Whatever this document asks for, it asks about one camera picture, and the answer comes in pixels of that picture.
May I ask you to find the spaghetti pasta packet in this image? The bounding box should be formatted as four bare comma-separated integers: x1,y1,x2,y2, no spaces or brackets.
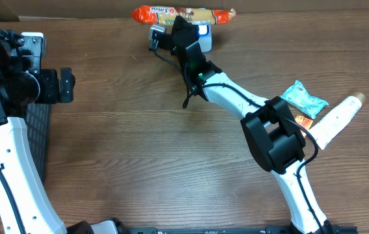
131,5,236,25

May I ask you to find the teal snack packet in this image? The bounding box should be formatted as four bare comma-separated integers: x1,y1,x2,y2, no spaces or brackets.
280,80,329,119

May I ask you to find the small orange snack packet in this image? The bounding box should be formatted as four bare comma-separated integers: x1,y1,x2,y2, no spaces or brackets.
295,115,313,131

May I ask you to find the white tube gold cap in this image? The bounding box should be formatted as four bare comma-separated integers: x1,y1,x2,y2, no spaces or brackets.
310,92,366,150

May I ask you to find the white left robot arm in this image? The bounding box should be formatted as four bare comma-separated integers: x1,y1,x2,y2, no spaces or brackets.
0,29,122,234

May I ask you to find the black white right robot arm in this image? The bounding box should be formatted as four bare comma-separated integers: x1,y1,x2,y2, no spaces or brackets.
149,16,333,233

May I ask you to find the white barcode scanner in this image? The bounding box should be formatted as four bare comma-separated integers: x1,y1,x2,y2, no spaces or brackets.
198,25,212,53

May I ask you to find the dark grey plastic basket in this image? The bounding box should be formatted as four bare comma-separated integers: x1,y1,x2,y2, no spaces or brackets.
25,103,51,183

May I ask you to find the black mounting rail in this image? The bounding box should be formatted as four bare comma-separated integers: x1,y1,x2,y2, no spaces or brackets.
118,226,359,234

